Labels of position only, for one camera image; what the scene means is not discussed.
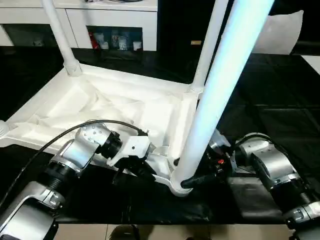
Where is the dark left robot foot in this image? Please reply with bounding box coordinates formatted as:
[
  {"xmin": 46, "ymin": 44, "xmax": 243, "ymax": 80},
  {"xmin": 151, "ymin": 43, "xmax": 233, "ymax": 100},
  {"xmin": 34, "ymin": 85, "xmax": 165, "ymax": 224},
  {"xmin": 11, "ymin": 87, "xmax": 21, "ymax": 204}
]
[{"xmin": 108, "ymin": 225, "xmax": 142, "ymax": 240}]

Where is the black work mat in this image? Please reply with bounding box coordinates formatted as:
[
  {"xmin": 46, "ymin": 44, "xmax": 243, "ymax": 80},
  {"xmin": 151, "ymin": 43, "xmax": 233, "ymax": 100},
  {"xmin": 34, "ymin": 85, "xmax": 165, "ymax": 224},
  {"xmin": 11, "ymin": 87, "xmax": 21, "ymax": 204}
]
[{"xmin": 0, "ymin": 46, "xmax": 320, "ymax": 225}]

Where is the flat white board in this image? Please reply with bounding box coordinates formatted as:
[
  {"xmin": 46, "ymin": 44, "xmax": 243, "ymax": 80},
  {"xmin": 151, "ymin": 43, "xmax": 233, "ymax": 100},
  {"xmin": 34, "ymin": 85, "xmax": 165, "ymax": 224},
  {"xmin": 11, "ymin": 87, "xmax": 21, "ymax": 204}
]
[{"xmin": 301, "ymin": 54, "xmax": 320, "ymax": 77}]

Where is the black cabinet with gold label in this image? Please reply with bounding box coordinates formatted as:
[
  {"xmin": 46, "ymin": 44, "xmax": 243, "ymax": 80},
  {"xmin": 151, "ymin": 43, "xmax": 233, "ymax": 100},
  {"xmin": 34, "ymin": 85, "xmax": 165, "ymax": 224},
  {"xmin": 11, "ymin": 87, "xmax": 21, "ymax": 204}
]
[{"xmin": 157, "ymin": 0, "xmax": 217, "ymax": 63}]

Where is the white cabinet with glass doors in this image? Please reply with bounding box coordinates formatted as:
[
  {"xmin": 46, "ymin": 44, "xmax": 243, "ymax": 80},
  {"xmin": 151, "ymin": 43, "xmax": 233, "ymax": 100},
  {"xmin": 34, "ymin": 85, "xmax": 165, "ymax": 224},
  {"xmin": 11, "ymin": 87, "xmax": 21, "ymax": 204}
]
[{"xmin": 0, "ymin": 0, "xmax": 159, "ymax": 52}]

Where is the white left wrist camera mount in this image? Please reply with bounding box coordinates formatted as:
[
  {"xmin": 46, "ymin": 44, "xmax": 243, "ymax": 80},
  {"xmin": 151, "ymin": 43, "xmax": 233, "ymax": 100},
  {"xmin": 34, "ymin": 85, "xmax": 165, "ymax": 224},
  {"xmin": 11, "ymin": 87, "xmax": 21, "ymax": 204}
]
[{"xmin": 107, "ymin": 134, "xmax": 154, "ymax": 169}]

